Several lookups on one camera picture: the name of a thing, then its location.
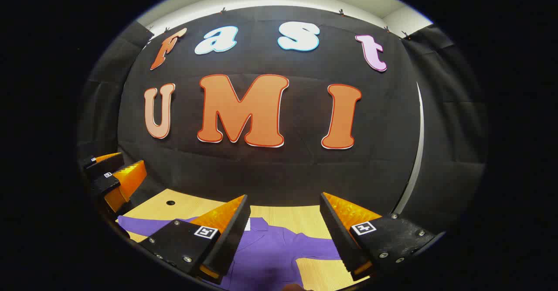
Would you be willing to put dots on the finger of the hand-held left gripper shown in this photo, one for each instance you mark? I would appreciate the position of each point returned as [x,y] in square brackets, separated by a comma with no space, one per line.
[102,166]
[104,182]

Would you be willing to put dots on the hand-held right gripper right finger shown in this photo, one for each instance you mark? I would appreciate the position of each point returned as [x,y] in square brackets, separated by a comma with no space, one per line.
[335,234]

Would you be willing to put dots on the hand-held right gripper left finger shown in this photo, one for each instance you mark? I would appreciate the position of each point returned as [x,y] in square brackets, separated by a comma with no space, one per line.
[231,238]

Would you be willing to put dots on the purple shirt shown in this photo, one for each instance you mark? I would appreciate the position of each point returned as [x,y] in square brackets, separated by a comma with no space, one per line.
[270,251]

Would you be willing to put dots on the black backdrop cloth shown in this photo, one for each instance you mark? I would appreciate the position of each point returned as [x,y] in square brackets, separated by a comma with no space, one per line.
[296,173]

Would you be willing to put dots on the grey vertical pole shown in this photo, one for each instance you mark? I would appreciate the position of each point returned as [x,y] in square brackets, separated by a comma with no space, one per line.
[419,151]

